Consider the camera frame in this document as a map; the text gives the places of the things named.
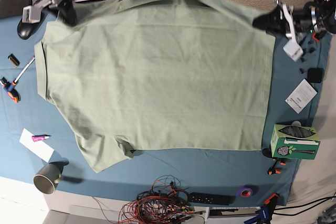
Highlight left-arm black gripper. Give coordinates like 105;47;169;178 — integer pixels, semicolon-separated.
252;6;288;36

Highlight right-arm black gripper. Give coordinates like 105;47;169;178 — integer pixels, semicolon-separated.
57;0;77;26

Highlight green T-shirt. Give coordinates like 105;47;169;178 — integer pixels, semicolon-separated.
34;0;275;173

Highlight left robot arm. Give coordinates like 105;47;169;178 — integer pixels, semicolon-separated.
253;0;335;40

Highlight orange black table clamp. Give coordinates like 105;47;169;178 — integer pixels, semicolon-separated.
311;30;327;42

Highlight black computer mouse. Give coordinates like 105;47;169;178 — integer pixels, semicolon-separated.
17;13;48;40

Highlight black square box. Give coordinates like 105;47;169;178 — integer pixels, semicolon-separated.
307;68;323;83

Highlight white printed card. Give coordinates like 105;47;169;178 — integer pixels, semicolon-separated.
285;79;317;114

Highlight small green battery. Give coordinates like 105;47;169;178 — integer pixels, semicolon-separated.
8;54;20;68

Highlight green cardboard box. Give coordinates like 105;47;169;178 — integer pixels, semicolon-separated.
270;124;320;160

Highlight blue table cloth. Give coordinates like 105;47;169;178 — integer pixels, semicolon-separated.
1;15;331;206

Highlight pink glue tube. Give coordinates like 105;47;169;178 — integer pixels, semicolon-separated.
31;135;50;142

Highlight white paper sheet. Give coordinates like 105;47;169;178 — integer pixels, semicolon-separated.
19;128;54;163

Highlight small orange spring clamp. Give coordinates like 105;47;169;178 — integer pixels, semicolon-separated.
267;158;286;175

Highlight purple tape roll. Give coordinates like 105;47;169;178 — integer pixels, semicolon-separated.
236;185;254;198

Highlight grey ceramic mug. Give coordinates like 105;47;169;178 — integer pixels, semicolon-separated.
33;164;63;195

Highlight blue orange bar clamp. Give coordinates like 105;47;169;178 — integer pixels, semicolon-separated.
244;194;279;224

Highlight black remote control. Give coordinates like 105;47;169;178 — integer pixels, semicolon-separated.
188;193;232;206

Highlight left-arm white wrist camera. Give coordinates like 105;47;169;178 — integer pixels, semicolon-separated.
283;39;303;62

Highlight right-arm white wrist camera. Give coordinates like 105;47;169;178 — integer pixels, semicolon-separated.
22;6;41;24

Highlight red black wire bundle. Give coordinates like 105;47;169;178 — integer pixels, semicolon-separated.
118;174;207;224

